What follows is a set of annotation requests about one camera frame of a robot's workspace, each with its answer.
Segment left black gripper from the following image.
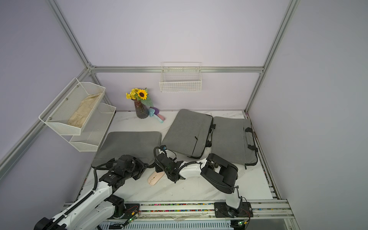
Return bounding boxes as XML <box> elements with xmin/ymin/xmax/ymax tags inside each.
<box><xmin>125</xmin><ymin>159</ymin><xmax>148</xmax><ymax>180</ymax></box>

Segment pink computer mouse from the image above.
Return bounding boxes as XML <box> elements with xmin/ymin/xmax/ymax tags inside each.
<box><xmin>147</xmin><ymin>172</ymin><xmax>165</xmax><ymax>186</ymax></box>

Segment grey laptop bag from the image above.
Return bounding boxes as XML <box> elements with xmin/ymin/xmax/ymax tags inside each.
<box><xmin>162</xmin><ymin>109</ymin><xmax>216</xmax><ymax>159</ymax></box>
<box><xmin>92</xmin><ymin>131</ymin><xmax>162</xmax><ymax>168</ymax></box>
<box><xmin>211</xmin><ymin>117</ymin><xmax>258</xmax><ymax>167</ymax></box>

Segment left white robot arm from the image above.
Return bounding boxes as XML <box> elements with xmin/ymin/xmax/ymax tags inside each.
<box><xmin>34</xmin><ymin>155</ymin><xmax>148</xmax><ymax>230</ymax></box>

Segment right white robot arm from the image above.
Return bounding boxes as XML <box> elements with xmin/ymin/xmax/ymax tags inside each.
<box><xmin>154</xmin><ymin>150</ymin><xmax>242</xmax><ymax>212</ymax></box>

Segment dark glass vase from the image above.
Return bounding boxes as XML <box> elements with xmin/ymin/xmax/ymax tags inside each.
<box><xmin>133</xmin><ymin>100</ymin><xmax>149</xmax><ymax>119</ymax></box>

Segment purple toy shovel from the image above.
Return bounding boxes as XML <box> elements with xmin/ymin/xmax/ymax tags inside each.
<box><xmin>150</xmin><ymin>107</ymin><xmax>166</xmax><ymax>120</ymax></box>

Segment light blue toy shovel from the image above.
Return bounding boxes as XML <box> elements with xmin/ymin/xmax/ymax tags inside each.
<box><xmin>149</xmin><ymin>108</ymin><xmax>165</xmax><ymax>123</ymax></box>

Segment beige cloth in shelf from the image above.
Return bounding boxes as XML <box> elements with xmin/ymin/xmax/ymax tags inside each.
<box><xmin>67</xmin><ymin>93</ymin><xmax>102</xmax><ymax>128</ymax></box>

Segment white two-tier mesh shelf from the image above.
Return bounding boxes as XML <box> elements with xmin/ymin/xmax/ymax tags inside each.
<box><xmin>39</xmin><ymin>78</ymin><xmax>116</xmax><ymax>152</ymax></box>

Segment yellow artificial sunflowers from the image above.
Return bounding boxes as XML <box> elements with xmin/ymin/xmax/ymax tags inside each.
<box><xmin>126</xmin><ymin>88</ymin><xmax>153</xmax><ymax>107</ymax></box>

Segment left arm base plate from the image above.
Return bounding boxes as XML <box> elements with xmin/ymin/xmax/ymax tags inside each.
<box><xmin>113</xmin><ymin>203</ymin><xmax>140</xmax><ymax>219</ymax></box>

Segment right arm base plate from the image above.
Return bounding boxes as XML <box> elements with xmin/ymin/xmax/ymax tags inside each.
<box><xmin>214</xmin><ymin>202</ymin><xmax>254</xmax><ymax>218</ymax></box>

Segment black corrugated cable conduit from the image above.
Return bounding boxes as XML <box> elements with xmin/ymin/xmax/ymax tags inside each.
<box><xmin>43</xmin><ymin>160</ymin><xmax>118</xmax><ymax>230</ymax></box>

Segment white wire wall basket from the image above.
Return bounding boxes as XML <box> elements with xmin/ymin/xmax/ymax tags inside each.
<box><xmin>159</xmin><ymin>62</ymin><xmax>202</xmax><ymax>93</ymax></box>

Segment aluminium frame rails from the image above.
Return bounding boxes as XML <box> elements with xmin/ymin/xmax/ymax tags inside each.
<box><xmin>1</xmin><ymin>1</ymin><xmax>293</xmax><ymax>230</ymax></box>

